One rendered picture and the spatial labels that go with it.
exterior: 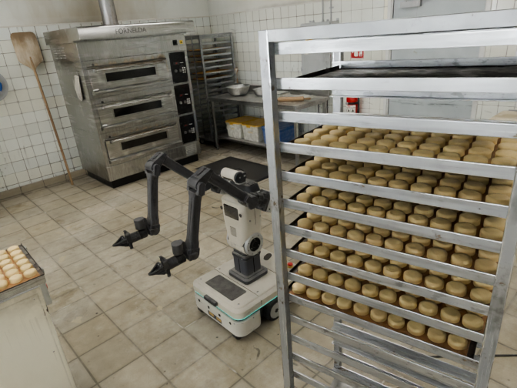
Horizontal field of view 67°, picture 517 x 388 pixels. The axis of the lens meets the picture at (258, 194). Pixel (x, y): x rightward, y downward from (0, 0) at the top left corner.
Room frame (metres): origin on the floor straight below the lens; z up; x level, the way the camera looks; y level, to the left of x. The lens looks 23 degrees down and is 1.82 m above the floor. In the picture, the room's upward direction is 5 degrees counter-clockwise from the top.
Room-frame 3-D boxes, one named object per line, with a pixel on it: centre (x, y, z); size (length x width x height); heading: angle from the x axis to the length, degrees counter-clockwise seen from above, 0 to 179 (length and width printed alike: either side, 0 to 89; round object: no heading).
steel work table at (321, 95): (5.96, -0.20, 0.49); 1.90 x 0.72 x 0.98; 42
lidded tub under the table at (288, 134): (5.74, -0.40, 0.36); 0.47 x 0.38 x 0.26; 134
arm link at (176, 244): (1.76, 0.41, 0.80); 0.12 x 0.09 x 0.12; 130
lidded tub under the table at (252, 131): (6.07, -0.10, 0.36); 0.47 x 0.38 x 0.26; 132
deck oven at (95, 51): (5.65, 1.65, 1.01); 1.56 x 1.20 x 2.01; 132
